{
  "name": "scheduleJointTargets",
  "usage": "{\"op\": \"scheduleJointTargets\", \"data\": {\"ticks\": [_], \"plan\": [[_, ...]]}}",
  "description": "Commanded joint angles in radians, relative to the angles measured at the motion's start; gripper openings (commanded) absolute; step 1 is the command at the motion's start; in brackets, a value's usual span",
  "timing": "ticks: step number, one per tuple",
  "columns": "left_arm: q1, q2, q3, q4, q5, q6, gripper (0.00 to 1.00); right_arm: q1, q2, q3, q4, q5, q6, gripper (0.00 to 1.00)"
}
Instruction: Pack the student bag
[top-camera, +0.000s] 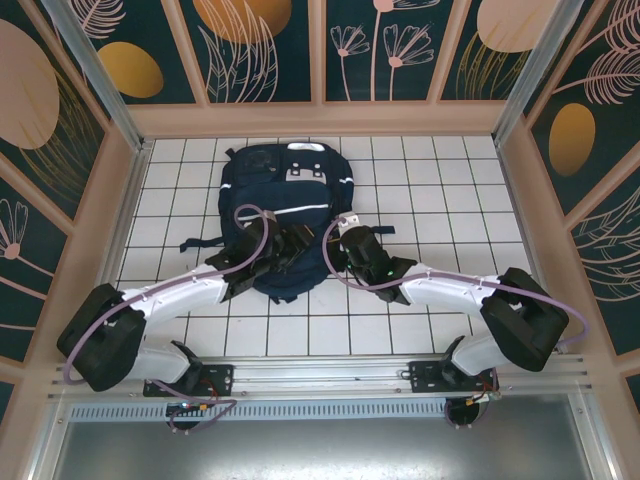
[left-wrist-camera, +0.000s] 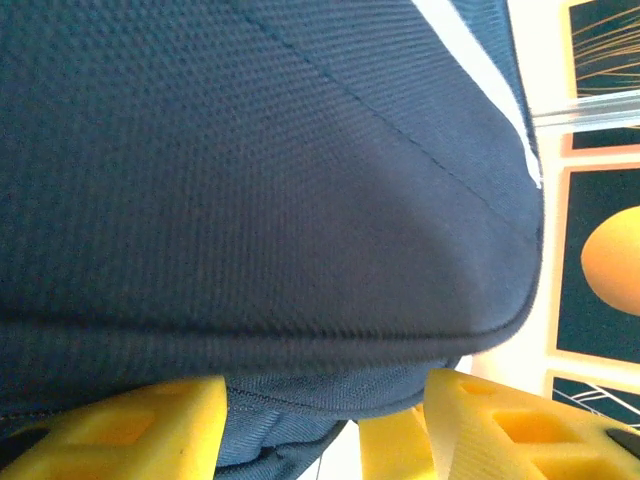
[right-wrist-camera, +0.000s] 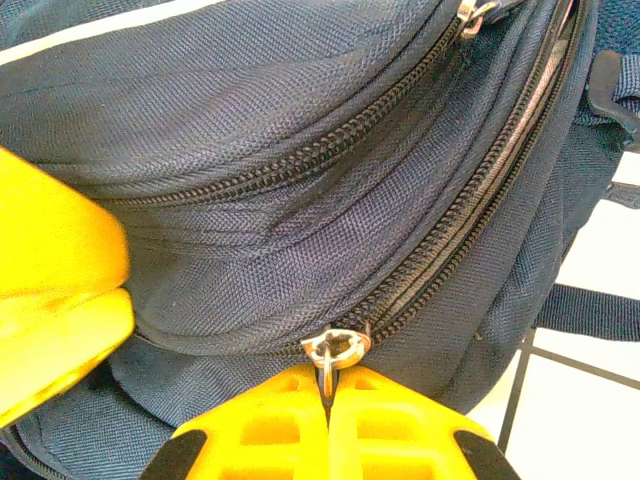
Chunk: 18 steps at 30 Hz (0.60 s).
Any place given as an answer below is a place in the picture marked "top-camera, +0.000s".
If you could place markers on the navy blue school backpack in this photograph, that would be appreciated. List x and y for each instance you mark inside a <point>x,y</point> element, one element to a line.
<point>280,190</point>

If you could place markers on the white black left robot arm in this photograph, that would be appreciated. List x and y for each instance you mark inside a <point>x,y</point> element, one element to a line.
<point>175,295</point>

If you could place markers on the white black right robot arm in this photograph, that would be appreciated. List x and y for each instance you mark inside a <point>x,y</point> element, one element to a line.
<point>525,320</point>

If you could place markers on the perforated metal strip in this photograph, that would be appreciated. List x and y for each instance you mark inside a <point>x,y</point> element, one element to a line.
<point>320,411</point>

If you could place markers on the small green circuit board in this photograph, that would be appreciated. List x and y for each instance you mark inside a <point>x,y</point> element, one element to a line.
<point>187,407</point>

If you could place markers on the grey metal sheet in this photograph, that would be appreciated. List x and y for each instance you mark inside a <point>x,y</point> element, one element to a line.
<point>320,450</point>

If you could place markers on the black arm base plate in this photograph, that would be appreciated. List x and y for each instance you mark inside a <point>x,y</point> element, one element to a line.
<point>220,377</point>
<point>422,375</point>

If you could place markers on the wide aluminium base rail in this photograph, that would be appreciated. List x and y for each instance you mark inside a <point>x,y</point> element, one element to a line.
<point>320,372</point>

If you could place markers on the aluminium floor edge rail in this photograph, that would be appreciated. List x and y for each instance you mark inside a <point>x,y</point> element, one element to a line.
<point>518,210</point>
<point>129,210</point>

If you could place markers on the aluminium corner post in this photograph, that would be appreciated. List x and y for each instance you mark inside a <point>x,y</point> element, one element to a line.
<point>100,75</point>
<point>540,65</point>

